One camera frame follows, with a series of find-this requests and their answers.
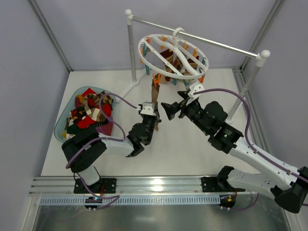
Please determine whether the white slotted cable duct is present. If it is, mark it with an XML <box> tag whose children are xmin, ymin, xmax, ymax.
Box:
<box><xmin>39</xmin><ymin>194</ymin><xmax>221</xmax><ymax>206</ymax></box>

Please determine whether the beige patchwork argyle sock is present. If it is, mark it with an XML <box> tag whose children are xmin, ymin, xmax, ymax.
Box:
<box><xmin>160</xmin><ymin>49</ymin><xmax>193</xmax><ymax>86</ymax></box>

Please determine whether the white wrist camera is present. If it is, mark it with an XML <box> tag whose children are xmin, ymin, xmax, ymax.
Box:
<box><xmin>138</xmin><ymin>102</ymin><xmax>155</xmax><ymax>116</ymax></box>
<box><xmin>186</xmin><ymin>81</ymin><xmax>205</xmax><ymax>99</ymax></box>

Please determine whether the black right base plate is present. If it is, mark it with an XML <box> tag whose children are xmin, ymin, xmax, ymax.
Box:
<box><xmin>201</xmin><ymin>177</ymin><xmax>245</xmax><ymax>193</ymax></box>

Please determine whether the white round clip hanger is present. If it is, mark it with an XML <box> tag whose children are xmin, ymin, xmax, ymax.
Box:
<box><xmin>138</xmin><ymin>27</ymin><xmax>209</xmax><ymax>83</ymax></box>

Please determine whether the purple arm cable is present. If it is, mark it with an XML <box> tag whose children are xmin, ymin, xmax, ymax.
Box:
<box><xmin>192</xmin><ymin>88</ymin><xmax>308</xmax><ymax>211</ymax></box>
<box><xmin>65</xmin><ymin>92</ymin><xmax>142</xmax><ymax>211</ymax></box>

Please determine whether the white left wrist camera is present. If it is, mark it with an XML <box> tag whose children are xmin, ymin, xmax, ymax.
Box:
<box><xmin>138</xmin><ymin>102</ymin><xmax>155</xmax><ymax>116</ymax></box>

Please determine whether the teal plastic basket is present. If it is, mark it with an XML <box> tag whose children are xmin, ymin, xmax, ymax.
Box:
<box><xmin>53</xmin><ymin>86</ymin><xmax>118</xmax><ymax>142</ymax></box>

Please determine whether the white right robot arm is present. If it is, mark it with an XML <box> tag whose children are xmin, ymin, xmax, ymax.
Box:
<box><xmin>161</xmin><ymin>91</ymin><xmax>308</xmax><ymax>214</ymax></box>

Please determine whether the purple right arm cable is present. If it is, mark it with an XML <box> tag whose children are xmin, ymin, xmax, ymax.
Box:
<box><xmin>192</xmin><ymin>88</ymin><xmax>308</xmax><ymax>211</ymax></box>

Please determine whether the red sock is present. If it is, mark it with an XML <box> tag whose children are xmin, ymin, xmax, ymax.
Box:
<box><xmin>77</xmin><ymin>115</ymin><xmax>96</xmax><ymax>129</ymax></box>

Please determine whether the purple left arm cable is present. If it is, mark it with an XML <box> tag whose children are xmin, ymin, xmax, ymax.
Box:
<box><xmin>65</xmin><ymin>92</ymin><xmax>142</xmax><ymax>211</ymax></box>

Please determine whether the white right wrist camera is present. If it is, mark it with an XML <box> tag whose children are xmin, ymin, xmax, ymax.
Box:
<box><xmin>186</xmin><ymin>81</ymin><xmax>205</xmax><ymax>99</ymax></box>

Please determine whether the white metal drying rack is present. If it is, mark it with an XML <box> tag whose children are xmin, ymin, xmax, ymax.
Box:
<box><xmin>115</xmin><ymin>9</ymin><xmax>271</xmax><ymax>125</ymax></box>

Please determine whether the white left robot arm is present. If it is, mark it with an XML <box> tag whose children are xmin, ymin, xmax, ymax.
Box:
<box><xmin>62</xmin><ymin>114</ymin><xmax>161</xmax><ymax>186</ymax></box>

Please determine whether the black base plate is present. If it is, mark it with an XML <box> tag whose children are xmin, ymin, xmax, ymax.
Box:
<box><xmin>201</xmin><ymin>177</ymin><xmax>245</xmax><ymax>193</ymax></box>
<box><xmin>74</xmin><ymin>178</ymin><xmax>116</xmax><ymax>195</ymax></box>

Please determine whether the pile of colourful socks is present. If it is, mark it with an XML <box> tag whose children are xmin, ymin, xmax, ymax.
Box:
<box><xmin>61</xmin><ymin>88</ymin><xmax>115</xmax><ymax>140</ymax></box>

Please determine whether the brown yellow argyle sock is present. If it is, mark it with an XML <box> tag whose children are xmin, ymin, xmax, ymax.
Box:
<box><xmin>101</xmin><ymin>95</ymin><xmax>114</xmax><ymax>106</ymax></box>

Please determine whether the aluminium mounting rail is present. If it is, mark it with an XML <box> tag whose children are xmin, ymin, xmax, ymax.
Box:
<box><xmin>28</xmin><ymin>174</ymin><xmax>292</xmax><ymax>196</ymax></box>

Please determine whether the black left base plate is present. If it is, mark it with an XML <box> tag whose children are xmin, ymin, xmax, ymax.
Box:
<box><xmin>74</xmin><ymin>178</ymin><xmax>116</xmax><ymax>195</ymax></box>

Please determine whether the brown striped sock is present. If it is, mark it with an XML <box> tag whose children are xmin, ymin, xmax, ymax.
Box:
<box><xmin>83</xmin><ymin>91</ymin><xmax>106</xmax><ymax>122</ymax></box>

